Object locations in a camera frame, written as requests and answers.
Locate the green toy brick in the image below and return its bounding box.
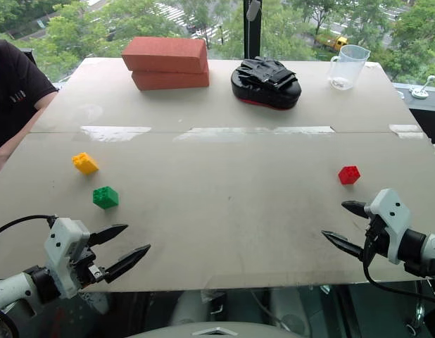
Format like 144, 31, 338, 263
92, 185, 120, 211

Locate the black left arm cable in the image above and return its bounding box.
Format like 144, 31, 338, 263
0, 215, 58, 239

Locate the yellow toy brick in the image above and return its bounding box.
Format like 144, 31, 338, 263
72, 151, 100, 176

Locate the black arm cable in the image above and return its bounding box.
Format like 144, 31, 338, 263
362, 225, 435, 306
0, 215, 58, 239

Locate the black boxing pad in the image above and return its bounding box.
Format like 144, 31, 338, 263
230, 56, 303, 111

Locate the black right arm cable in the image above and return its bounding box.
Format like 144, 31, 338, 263
362, 225, 435, 306

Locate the clear plastic measuring cup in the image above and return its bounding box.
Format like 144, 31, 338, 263
326, 44, 372, 91

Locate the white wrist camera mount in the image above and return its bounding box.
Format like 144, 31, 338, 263
44, 217, 92, 299
363, 188, 412, 265

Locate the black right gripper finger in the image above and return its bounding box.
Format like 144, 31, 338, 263
341, 200, 372, 221
321, 230, 365, 261

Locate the red toy brick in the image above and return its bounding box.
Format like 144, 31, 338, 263
337, 164, 361, 186

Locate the black window frame post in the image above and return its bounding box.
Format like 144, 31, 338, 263
243, 0, 263, 60

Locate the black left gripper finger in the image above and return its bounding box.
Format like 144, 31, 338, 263
88, 223, 129, 247
103, 244, 152, 284

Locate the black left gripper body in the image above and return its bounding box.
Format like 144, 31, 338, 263
71, 244, 109, 287

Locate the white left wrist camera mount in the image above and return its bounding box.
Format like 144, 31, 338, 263
44, 217, 92, 299

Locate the white window handle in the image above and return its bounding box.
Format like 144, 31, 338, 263
410, 75, 435, 100

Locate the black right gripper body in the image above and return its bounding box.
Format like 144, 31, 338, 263
362, 215, 389, 262

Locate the person in black shirt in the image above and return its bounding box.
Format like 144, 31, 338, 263
0, 38, 60, 176

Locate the silver robot body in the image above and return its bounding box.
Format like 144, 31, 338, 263
125, 319, 303, 338

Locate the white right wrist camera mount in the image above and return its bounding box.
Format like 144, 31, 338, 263
363, 188, 412, 265

